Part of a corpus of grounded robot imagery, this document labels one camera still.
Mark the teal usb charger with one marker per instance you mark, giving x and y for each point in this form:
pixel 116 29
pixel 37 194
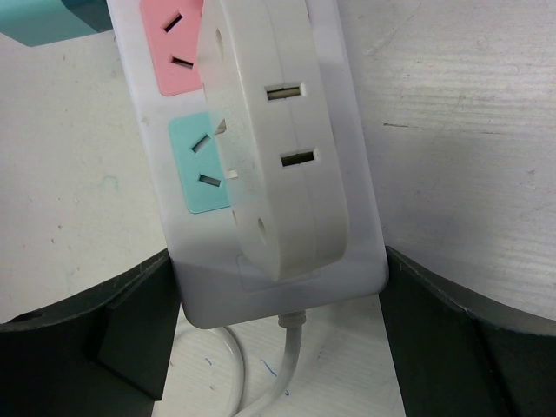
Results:
pixel 38 22

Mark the white power strip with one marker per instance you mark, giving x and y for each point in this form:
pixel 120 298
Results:
pixel 219 286

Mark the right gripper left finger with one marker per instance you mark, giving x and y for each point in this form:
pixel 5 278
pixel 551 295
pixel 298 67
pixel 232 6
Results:
pixel 102 352

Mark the white plug adapter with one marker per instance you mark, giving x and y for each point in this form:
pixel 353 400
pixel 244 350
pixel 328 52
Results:
pixel 262 81

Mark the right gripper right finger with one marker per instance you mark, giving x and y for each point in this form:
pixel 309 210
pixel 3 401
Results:
pixel 459 353

